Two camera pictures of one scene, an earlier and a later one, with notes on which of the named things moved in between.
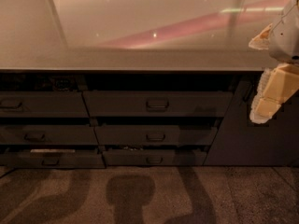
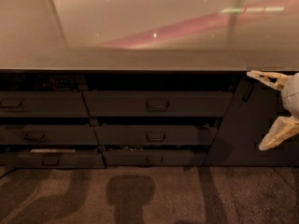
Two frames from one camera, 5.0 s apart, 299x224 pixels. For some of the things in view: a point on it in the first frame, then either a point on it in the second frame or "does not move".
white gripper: (286, 37) → (291, 94)
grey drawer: (48, 134) does not move
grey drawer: (51, 161) does not move
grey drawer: (158, 104) does not move
